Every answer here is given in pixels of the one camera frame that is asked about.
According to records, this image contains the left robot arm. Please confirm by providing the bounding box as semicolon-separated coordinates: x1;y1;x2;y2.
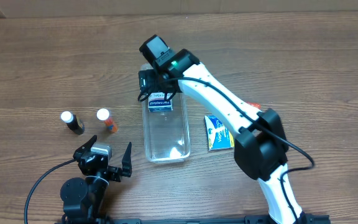
60;135;132;223

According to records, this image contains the red medicine box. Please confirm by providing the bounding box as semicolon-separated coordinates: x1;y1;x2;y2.
247;101;261;110

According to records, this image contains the blue yellow Vicks VapoDrops box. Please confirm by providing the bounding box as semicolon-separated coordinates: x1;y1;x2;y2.
204;115;234;151

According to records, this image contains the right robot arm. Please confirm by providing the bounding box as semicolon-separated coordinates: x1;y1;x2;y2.
138;35;307;223

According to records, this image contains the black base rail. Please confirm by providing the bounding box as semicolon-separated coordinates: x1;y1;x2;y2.
54;214;331;224

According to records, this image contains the orange bottle white cap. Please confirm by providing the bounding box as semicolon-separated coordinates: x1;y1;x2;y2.
96;108;118;133

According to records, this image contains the black bottle white cap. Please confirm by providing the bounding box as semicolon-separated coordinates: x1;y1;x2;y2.
60;111;85;135

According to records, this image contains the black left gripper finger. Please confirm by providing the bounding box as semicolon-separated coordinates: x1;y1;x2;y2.
73;135;97;161
122;142;132;177

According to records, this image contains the clear plastic container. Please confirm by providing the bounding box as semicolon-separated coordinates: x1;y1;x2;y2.
141;63;191;164

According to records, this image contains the white blue Hansaplast box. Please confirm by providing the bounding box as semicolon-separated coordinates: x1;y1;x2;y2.
148;92;173;112

